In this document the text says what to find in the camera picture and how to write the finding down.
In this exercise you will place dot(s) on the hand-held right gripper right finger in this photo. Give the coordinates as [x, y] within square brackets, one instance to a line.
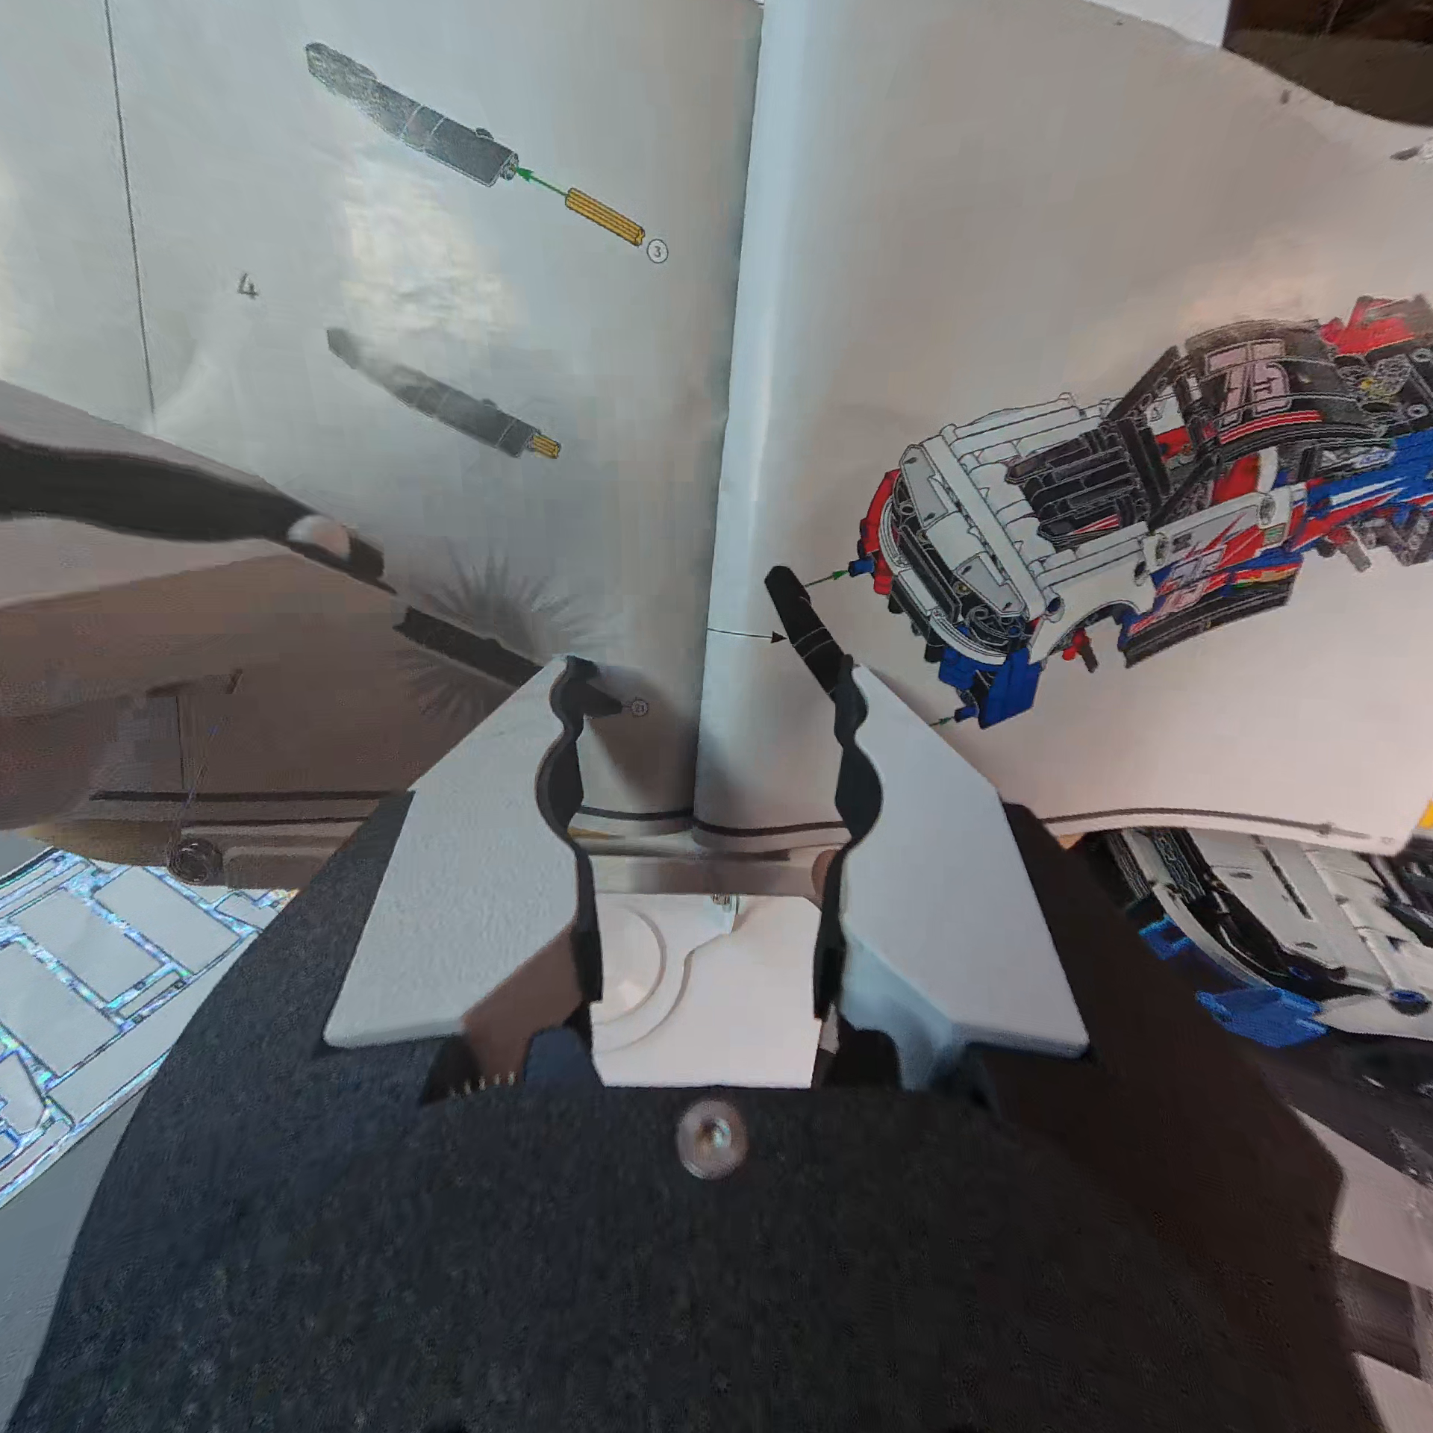
[951, 907]

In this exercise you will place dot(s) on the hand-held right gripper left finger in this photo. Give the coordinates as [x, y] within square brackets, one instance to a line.
[470, 896]

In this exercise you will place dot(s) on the printed car model box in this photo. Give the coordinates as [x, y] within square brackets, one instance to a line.
[1265, 907]

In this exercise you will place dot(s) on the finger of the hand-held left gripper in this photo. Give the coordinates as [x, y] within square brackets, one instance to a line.
[112, 432]
[167, 605]

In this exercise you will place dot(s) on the open instruction booklet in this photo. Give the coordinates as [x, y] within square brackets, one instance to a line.
[951, 280]

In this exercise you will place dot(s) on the shiny sticker sheet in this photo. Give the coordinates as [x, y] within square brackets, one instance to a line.
[100, 974]

